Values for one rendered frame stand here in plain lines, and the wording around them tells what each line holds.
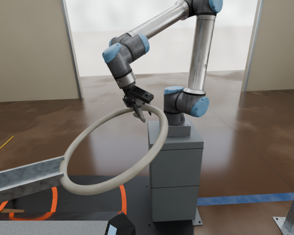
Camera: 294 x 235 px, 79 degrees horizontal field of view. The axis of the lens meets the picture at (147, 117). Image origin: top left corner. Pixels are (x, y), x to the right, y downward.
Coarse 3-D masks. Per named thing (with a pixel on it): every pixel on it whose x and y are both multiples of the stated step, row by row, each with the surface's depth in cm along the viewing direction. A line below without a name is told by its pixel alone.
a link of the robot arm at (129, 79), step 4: (132, 72) 78; (128, 76) 77; (132, 76) 78; (116, 80) 78; (120, 80) 77; (124, 80) 77; (128, 80) 77; (132, 80) 78; (120, 84) 78; (124, 84) 78; (128, 84) 78
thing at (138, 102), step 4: (132, 84) 80; (120, 88) 85; (124, 88) 80; (128, 88) 80; (124, 92) 85; (124, 96) 87; (128, 96) 86; (132, 96) 84; (124, 100) 86; (128, 100) 84; (132, 100) 83; (136, 100) 83; (140, 100) 85; (128, 104) 87; (132, 104) 86; (136, 104) 83; (140, 104) 85
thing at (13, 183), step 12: (60, 156) 75; (12, 168) 70; (24, 168) 70; (36, 168) 72; (48, 168) 74; (0, 180) 69; (12, 180) 70; (24, 180) 69; (36, 180) 63; (48, 180) 64; (0, 192) 59; (12, 192) 61; (24, 192) 63
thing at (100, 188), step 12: (132, 108) 90; (144, 108) 85; (156, 108) 79; (84, 132) 89; (72, 144) 83; (156, 144) 59; (144, 156) 57; (60, 168) 71; (132, 168) 55; (144, 168) 56; (60, 180) 65; (108, 180) 55; (120, 180) 54; (72, 192) 59; (84, 192) 56; (96, 192) 54
